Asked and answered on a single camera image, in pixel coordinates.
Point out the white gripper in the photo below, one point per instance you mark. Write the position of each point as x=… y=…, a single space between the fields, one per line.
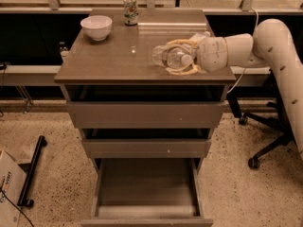
x=212 y=54

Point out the clear water bottle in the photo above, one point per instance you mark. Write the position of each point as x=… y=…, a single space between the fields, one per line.
x=173 y=56

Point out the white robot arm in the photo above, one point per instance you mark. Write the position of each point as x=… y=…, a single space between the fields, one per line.
x=271 y=45

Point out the white lying plastic bottle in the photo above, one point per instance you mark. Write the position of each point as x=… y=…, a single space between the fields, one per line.
x=199 y=37

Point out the grey drawer cabinet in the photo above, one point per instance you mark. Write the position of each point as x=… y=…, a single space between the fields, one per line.
x=120 y=68

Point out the top drawer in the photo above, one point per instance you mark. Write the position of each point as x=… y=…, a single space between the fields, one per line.
x=145 y=115

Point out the small bottle behind cabinet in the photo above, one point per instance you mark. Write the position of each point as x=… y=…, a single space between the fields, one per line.
x=64 y=50

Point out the middle drawer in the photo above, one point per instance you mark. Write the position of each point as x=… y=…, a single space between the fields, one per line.
x=147 y=143

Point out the open bottom drawer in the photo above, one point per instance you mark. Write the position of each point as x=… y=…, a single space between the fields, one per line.
x=147 y=193

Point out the drink can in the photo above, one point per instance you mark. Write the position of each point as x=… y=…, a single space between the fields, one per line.
x=130 y=12

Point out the black office chair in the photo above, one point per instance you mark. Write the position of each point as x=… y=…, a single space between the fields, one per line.
x=282 y=123

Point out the white bowl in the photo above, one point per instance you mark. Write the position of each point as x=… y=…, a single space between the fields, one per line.
x=97 y=27

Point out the cardboard box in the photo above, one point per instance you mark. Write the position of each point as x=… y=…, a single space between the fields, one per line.
x=12 y=178

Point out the black metal stand bar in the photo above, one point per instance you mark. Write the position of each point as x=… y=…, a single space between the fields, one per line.
x=24 y=201

